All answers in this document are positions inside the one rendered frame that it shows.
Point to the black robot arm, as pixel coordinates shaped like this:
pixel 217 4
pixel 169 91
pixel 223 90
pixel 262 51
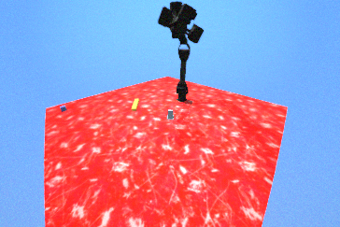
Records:
pixel 187 13

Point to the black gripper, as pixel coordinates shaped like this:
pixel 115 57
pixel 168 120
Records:
pixel 168 18

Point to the yellow bar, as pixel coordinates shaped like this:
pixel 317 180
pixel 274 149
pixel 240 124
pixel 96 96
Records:
pixel 135 104

